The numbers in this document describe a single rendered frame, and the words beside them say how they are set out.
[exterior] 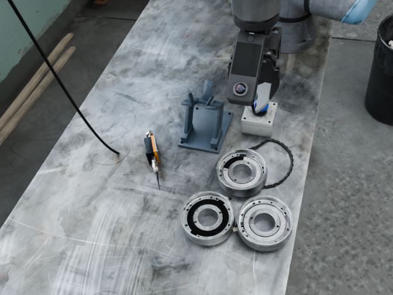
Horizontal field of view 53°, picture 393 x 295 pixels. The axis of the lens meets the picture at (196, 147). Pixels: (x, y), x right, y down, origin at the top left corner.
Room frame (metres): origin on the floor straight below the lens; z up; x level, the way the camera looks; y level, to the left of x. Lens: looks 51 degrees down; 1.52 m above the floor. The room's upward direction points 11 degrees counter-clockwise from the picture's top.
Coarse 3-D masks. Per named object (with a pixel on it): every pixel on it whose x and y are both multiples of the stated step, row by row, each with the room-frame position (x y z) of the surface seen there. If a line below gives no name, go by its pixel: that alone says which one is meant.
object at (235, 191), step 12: (228, 156) 0.51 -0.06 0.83; (252, 156) 0.50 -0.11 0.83; (216, 168) 0.48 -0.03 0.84; (240, 168) 0.49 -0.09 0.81; (252, 168) 0.47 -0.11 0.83; (264, 168) 0.47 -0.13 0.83; (240, 180) 0.45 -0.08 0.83; (264, 180) 0.43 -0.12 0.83; (228, 192) 0.43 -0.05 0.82; (240, 192) 0.42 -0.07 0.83; (252, 192) 0.42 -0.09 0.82
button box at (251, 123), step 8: (272, 104) 0.63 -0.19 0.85; (248, 112) 0.61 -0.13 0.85; (264, 112) 0.60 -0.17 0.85; (272, 112) 0.60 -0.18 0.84; (248, 120) 0.59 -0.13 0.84; (256, 120) 0.59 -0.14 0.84; (264, 120) 0.58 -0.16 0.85; (272, 120) 0.58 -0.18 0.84; (248, 128) 0.59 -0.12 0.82; (256, 128) 0.58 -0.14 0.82; (264, 128) 0.57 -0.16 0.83; (272, 128) 0.57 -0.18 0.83
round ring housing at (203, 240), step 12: (204, 192) 0.43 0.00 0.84; (216, 192) 0.42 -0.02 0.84; (192, 204) 0.41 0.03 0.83; (228, 204) 0.40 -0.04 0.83; (180, 216) 0.38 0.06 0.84; (204, 216) 0.40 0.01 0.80; (216, 216) 0.39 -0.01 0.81; (204, 228) 0.35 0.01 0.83; (228, 228) 0.34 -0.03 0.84; (192, 240) 0.34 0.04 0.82; (204, 240) 0.33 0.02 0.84; (216, 240) 0.33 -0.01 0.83
